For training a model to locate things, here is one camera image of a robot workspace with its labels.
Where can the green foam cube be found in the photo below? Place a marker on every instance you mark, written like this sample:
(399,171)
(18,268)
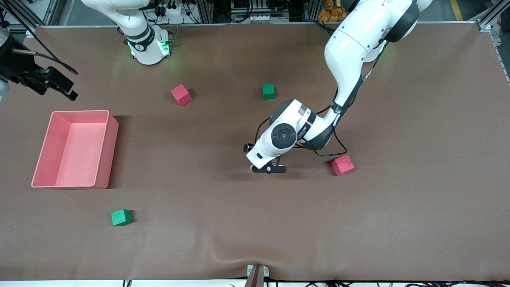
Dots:
(268,91)
(121,217)

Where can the aluminium frame post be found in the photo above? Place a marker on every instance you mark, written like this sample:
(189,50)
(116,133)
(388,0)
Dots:
(312,10)
(204,11)

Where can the orange packets pile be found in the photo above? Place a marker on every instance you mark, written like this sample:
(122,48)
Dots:
(330,12)

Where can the metal table clamp bracket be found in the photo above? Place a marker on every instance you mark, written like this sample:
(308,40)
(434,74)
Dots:
(257,275)

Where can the pink foam cube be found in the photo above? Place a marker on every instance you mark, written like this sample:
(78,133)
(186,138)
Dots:
(342,165)
(181,95)

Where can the white power strip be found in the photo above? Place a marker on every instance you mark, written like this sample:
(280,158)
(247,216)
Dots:
(169,10)

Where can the aluminium frame profile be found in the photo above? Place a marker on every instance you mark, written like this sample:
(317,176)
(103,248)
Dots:
(492,20)
(24,18)

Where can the pink plastic bin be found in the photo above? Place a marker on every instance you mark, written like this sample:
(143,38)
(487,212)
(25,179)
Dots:
(51,139)

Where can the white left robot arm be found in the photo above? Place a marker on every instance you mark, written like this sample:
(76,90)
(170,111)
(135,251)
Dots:
(350,48)

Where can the brown table cover mat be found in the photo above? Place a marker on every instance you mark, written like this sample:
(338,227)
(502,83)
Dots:
(255,219)

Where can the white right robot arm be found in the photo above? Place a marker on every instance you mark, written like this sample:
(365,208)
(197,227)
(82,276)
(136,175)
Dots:
(147,48)

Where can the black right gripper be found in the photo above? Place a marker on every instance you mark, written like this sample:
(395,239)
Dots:
(19,68)

